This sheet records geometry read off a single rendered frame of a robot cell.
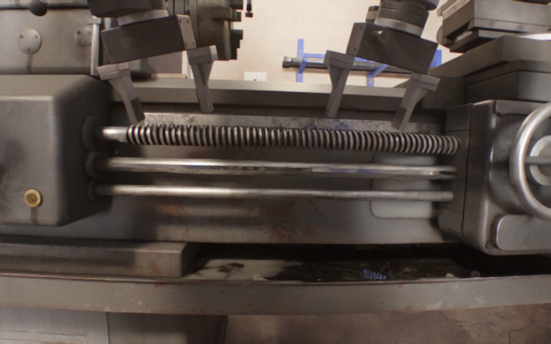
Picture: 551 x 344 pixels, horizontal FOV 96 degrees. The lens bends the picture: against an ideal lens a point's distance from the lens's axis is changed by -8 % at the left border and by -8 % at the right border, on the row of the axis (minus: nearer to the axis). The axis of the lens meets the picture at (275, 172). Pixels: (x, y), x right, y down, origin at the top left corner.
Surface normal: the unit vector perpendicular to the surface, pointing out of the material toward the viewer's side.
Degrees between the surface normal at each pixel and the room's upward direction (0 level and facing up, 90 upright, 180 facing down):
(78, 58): 90
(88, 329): 90
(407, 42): 113
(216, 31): 129
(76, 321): 90
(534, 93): 90
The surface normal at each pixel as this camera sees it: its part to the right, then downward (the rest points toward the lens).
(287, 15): 0.05, 0.08
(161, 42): -0.10, 0.47
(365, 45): 0.11, 0.47
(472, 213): -1.00, -0.03
